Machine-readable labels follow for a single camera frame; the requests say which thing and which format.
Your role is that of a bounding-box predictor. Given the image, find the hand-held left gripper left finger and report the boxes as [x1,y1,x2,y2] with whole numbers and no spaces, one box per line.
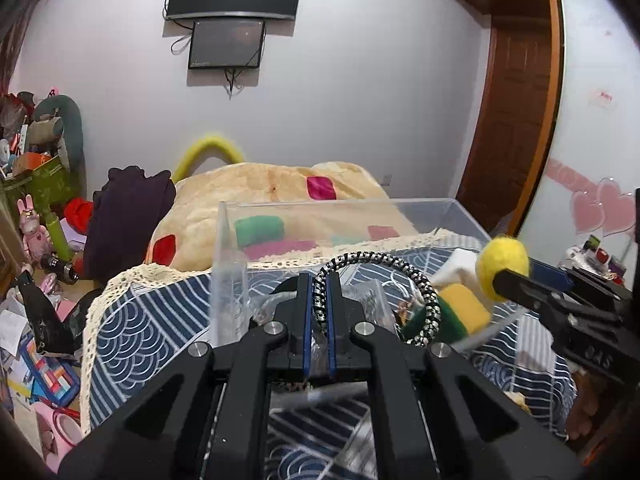
[57,273,314,480]

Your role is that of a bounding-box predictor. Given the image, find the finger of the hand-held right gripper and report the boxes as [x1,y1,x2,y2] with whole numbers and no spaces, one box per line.
[529,258,577,292]
[492,268,571,313]

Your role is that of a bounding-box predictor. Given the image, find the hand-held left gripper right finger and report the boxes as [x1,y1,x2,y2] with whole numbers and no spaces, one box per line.
[327,272,587,480]

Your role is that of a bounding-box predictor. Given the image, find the yellow felt ball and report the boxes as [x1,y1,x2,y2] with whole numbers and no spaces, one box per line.
[475,236,531,304]

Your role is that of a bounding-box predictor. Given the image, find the black and white braided hair tie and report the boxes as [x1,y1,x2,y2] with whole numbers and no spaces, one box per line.
[312,251,444,347]

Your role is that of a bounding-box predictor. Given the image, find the clear acrylic box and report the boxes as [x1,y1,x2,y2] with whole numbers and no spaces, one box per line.
[210,197,527,352]

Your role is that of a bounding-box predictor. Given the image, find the person's right hand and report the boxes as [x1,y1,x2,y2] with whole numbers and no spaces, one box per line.
[567,370,608,443]

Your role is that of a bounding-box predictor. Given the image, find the clear plastic wrapper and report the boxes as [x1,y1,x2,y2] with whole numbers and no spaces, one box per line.
[345,280,403,333]

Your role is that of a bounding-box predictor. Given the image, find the yellow and green sponge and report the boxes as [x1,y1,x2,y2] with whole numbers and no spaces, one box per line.
[400,283,492,344]

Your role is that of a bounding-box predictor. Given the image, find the white foam block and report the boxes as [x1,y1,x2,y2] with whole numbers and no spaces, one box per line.
[432,250,484,295]

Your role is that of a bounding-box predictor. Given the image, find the pink heart stickers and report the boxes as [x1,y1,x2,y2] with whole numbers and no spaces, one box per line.
[571,178,637,239]

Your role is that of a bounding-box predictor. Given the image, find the wooden door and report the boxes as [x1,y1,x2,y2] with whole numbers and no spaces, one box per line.
[455,16,552,222]

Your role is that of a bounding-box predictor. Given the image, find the blue wave-patterned lace tablecloth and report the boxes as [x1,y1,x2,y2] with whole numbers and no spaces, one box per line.
[79,232,578,480]

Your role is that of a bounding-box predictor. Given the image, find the beige plush blanket, coloured squares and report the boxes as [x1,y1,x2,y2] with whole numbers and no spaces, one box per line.
[145,161,422,274]

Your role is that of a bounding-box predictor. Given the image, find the yellow-green plush loop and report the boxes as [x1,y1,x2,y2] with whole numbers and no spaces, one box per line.
[172,133,246,184]

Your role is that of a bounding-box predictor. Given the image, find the dark purple cloth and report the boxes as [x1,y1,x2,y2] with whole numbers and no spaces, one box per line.
[82,165,177,281]

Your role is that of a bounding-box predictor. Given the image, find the white sliding wardrobe door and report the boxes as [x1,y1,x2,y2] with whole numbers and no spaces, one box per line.
[515,0,640,266]

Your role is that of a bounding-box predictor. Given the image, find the red plush item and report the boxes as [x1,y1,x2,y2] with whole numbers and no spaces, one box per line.
[63,197,97,234]

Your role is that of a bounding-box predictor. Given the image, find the pink cup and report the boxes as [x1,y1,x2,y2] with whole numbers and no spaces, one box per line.
[51,406,84,447]

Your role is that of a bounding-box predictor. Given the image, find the black plastic bag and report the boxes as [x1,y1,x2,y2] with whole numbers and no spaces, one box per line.
[14,269,87,357]

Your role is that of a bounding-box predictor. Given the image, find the colourful blue book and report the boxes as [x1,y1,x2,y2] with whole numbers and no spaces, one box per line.
[19,337,82,409]

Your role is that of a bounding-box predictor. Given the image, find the green cylinder bottle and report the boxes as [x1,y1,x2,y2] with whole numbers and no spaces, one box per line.
[44,212,72,262]

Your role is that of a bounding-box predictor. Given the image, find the pink bunny figure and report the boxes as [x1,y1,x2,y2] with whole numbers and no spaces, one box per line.
[17,197,54,264]

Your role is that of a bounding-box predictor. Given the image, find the green patterned box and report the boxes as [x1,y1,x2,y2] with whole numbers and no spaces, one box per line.
[0,154,77,217]

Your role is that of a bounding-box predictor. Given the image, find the grey-green plush toy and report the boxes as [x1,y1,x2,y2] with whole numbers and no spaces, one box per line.
[26,93,86,202]

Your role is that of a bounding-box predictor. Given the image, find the dark sheer curtain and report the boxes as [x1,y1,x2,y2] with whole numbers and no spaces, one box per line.
[0,0,81,93]

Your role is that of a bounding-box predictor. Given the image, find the black camera lens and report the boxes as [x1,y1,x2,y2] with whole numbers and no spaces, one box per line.
[40,253,81,284]

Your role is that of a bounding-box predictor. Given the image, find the black hanging cable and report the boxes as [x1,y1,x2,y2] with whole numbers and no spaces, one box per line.
[222,66,247,102]

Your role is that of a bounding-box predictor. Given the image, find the small black wall monitor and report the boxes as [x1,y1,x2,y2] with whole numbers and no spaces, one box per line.
[187,18,267,71]

